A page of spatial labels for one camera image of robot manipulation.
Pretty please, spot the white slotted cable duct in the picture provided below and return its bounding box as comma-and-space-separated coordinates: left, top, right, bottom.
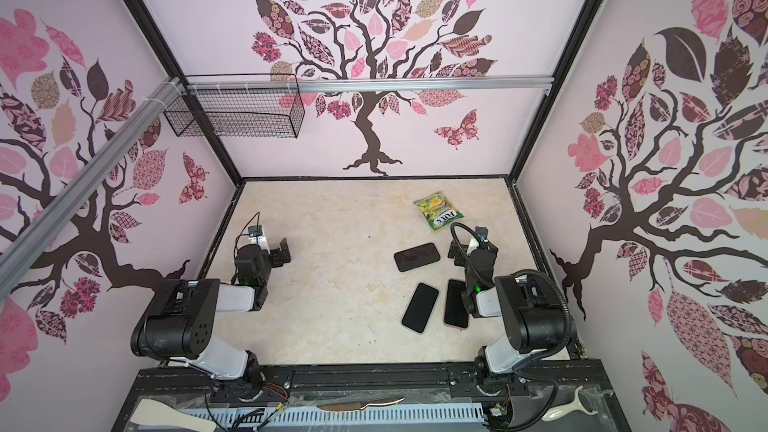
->
181, 403, 485, 428

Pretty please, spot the wooden spatula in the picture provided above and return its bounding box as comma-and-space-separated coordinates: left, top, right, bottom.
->
129, 398, 217, 432

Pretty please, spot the aluminium rail left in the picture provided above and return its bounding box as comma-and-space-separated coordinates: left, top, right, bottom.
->
1, 77, 183, 298

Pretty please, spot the black phone right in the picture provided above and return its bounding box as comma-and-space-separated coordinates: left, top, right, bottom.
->
443, 279, 469, 329

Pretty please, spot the green snack packet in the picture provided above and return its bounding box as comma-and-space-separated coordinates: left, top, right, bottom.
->
414, 192, 464, 231

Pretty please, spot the black phone middle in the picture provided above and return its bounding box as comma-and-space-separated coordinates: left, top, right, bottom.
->
401, 283, 439, 334

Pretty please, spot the black phone case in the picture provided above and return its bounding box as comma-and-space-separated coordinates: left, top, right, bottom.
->
393, 242, 441, 273

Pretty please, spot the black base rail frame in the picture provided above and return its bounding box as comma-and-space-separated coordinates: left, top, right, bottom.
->
111, 359, 630, 431

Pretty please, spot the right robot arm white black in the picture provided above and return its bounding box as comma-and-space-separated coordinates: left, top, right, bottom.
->
444, 241, 576, 397

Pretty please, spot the black phone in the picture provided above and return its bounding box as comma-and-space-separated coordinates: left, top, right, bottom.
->
401, 283, 439, 334
443, 279, 469, 329

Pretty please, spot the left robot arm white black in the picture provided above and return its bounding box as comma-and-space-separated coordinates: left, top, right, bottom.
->
130, 239, 291, 399

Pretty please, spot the white peeler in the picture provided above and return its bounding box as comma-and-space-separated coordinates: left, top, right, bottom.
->
541, 386, 598, 422

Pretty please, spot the black wire basket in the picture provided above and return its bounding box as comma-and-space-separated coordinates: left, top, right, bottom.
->
164, 72, 305, 139

